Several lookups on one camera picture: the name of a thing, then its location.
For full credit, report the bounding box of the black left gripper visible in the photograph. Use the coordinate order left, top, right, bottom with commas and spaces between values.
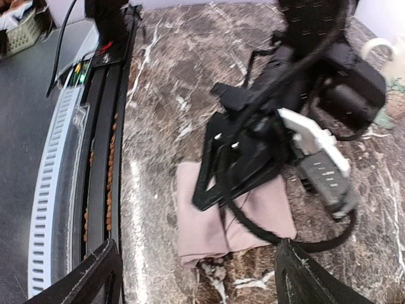
192, 47, 307, 211

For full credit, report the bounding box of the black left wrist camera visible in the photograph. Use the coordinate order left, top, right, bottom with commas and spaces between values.
318, 42, 386, 131

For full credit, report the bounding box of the cream ceramic mug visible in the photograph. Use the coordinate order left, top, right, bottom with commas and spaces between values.
360, 33, 405, 130

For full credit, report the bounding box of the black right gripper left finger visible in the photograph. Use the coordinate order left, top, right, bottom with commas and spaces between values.
26, 239, 123, 304

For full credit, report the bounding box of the pink and white underwear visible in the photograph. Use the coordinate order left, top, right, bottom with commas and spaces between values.
175, 161, 297, 269

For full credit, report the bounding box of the white slotted cable duct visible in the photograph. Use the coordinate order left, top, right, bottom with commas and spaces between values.
27, 84, 82, 298

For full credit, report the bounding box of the black table edge rail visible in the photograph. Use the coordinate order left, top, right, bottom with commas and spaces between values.
73, 6, 142, 260

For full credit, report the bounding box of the left circuit board with wires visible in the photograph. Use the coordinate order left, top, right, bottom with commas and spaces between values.
46, 41, 114, 98

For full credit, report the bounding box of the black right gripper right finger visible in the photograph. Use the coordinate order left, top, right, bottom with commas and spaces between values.
275, 239, 371, 304

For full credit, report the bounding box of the green plastic basket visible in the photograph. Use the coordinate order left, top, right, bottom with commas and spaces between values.
1, 1, 43, 59

